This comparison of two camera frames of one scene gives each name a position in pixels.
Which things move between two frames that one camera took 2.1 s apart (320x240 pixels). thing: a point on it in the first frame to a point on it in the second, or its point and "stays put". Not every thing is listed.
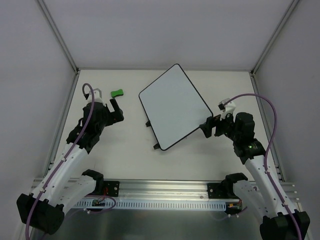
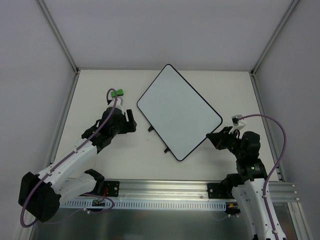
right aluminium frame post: (291, 8) stays put
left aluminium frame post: (44, 7) stays put
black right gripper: (213, 126) to (223, 139)
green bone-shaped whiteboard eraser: (118, 92) stays put
